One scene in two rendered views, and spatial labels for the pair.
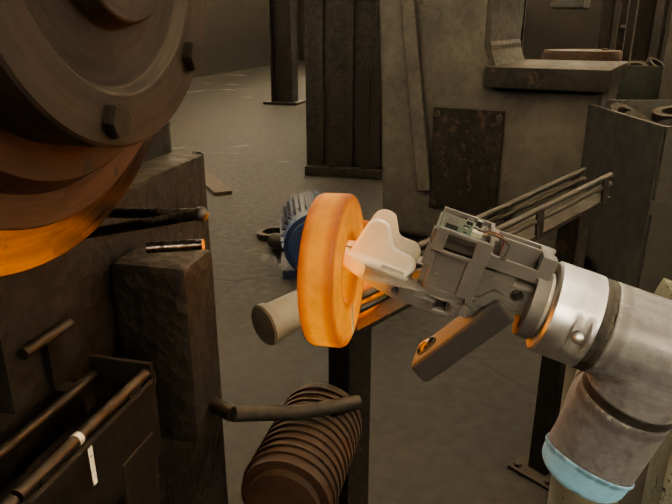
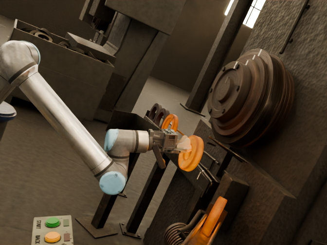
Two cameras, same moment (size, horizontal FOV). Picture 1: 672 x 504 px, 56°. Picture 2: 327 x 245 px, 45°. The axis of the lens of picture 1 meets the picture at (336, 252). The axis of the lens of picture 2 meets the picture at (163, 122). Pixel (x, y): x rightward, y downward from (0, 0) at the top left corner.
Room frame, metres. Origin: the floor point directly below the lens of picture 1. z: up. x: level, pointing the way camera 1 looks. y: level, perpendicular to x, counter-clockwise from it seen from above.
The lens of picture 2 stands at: (1.85, -1.08, 1.22)
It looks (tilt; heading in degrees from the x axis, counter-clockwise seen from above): 11 degrees down; 145
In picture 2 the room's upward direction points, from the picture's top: 24 degrees clockwise
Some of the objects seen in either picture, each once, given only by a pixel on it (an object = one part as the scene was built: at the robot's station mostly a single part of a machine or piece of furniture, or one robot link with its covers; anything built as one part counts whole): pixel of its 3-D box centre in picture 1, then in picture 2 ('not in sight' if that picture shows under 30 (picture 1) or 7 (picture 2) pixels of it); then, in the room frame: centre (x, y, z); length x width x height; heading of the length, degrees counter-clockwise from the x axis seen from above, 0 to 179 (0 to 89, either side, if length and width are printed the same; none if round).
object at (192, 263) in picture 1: (168, 342); (226, 202); (0.71, 0.21, 0.68); 0.11 x 0.08 x 0.24; 76
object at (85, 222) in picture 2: not in sight; (116, 174); (-0.09, 0.13, 0.36); 0.26 x 0.20 x 0.72; 21
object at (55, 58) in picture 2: not in sight; (52, 72); (-2.35, 0.27, 0.39); 1.03 x 0.83 x 0.79; 80
